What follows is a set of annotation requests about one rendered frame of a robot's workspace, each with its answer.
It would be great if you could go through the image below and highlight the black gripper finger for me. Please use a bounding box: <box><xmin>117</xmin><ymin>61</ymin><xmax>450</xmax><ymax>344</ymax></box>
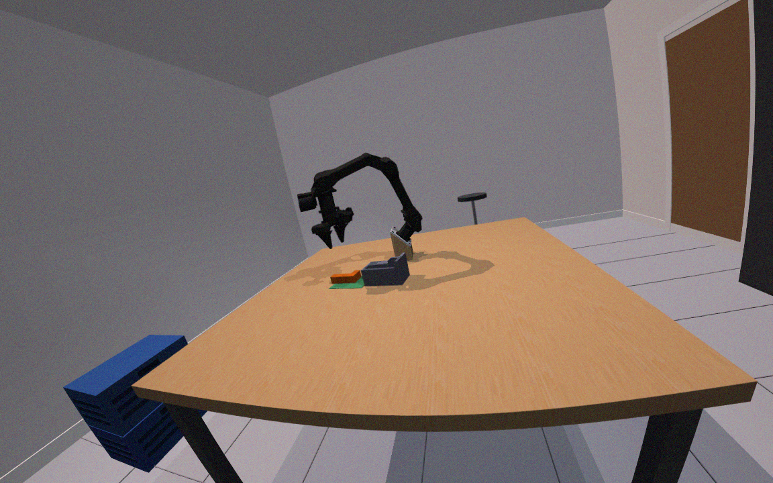
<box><xmin>334</xmin><ymin>223</ymin><xmax>348</xmax><ymax>243</ymax></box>
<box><xmin>316</xmin><ymin>230</ymin><xmax>333</xmax><ymax>249</ymax></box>

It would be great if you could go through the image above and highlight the orange-brown l-shaped part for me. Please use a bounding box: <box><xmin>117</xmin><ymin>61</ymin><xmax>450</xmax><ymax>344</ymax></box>
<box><xmin>330</xmin><ymin>270</ymin><xmax>361</xmax><ymax>284</ymax></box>

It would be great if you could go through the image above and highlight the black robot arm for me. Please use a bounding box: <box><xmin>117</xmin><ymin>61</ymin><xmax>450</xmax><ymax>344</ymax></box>
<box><xmin>297</xmin><ymin>153</ymin><xmax>423</xmax><ymax>242</ymax></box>

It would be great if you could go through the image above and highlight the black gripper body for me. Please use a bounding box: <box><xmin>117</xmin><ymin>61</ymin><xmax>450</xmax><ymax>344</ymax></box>
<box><xmin>311</xmin><ymin>205</ymin><xmax>345</xmax><ymax>234</ymax></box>

